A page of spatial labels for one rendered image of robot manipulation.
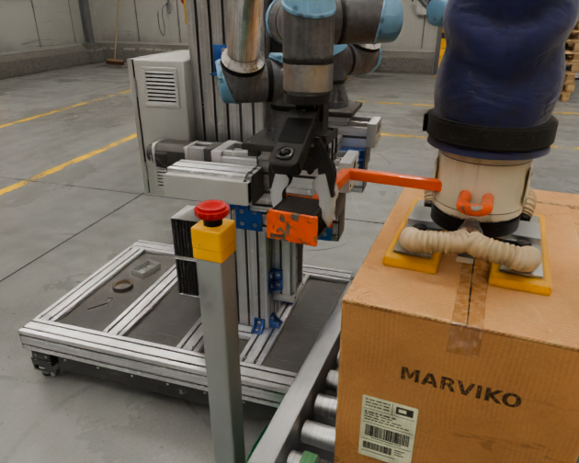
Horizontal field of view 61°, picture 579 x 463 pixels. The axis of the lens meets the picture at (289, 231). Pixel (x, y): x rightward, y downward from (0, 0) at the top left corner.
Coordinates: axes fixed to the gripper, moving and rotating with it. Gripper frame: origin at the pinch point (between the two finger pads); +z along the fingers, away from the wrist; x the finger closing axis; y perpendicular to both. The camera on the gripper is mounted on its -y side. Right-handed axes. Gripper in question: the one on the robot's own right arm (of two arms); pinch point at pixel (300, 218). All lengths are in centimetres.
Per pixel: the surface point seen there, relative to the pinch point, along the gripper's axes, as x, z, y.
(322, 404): 0, 54, 14
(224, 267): 18.9, 16.6, 5.9
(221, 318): 19.8, 28.3, 4.6
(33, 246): 228, 107, 123
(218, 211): 19.5, 4.3, 5.9
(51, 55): 877, 73, 764
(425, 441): -24.7, 39.1, -1.1
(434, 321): -23.3, 13.6, -1.2
